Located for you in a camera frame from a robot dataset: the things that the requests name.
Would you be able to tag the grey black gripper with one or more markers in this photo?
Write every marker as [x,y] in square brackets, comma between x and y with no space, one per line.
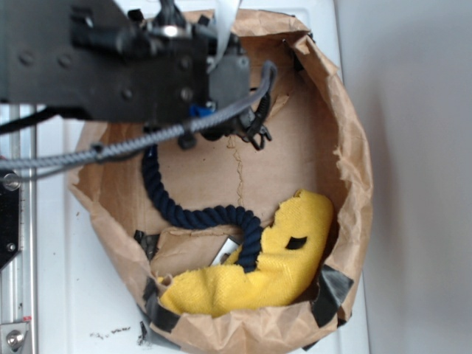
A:
[229,82]

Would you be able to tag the blue dimpled ball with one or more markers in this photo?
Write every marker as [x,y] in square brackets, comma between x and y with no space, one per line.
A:
[201,111]

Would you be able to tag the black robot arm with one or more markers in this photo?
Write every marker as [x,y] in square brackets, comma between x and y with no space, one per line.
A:
[90,60]

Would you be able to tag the brown paper bag bin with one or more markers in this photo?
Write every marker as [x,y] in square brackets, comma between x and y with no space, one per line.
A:
[318,144]

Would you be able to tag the small metal plate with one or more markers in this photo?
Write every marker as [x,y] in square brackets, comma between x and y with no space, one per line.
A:
[229,246]

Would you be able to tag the yellow microfibre cloth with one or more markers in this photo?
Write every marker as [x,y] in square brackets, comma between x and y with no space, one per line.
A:
[291,250]

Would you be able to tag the black mounting bracket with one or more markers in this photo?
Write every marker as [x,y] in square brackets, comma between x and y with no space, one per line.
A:
[10,217]

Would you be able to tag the aluminium frame rail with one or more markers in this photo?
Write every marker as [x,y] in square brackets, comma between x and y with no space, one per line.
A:
[19,329]

